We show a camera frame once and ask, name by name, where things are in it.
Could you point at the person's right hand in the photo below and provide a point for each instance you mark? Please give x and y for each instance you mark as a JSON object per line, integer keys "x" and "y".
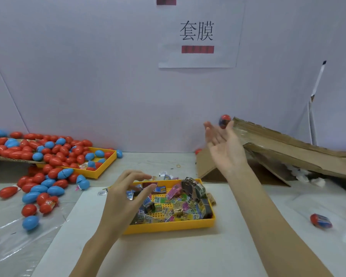
{"x": 226, "y": 150}

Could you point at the person's left hand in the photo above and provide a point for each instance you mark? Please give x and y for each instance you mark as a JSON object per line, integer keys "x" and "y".
{"x": 121, "y": 207}

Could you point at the single red plastic egg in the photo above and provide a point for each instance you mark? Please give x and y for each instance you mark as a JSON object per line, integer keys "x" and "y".
{"x": 225, "y": 120}

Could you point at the yellow label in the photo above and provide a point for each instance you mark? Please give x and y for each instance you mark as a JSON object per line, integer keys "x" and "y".
{"x": 211, "y": 198}

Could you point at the pile of plastic eggs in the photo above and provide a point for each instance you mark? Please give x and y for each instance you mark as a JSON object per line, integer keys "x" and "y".
{"x": 46, "y": 150}

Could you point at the person's right forearm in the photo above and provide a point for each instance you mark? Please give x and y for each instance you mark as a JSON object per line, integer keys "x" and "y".
{"x": 271, "y": 228}

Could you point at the yellow plastic tray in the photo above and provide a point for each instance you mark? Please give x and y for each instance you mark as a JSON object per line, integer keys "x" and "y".
{"x": 161, "y": 226}

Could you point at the yellow tray under eggs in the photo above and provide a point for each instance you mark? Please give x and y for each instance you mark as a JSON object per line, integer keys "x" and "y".
{"x": 106, "y": 164}

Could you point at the torn flattened cardboard box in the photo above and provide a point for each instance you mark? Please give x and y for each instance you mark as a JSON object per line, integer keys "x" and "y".
{"x": 277, "y": 141}

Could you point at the white crumpled plastic scraps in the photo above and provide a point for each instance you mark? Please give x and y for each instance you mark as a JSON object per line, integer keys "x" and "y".
{"x": 303, "y": 174}

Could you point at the clear plastic sheet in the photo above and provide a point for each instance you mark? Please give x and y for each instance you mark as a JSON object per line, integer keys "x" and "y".
{"x": 311, "y": 204}

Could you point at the white paper sign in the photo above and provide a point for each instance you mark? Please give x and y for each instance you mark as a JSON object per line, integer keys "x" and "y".
{"x": 202, "y": 49}

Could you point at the clear bag with coloured label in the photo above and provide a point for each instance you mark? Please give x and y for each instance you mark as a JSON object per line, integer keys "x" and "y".
{"x": 23, "y": 242}

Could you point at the brown cardboard sheet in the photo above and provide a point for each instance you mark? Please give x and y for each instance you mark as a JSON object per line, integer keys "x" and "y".
{"x": 11, "y": 159}

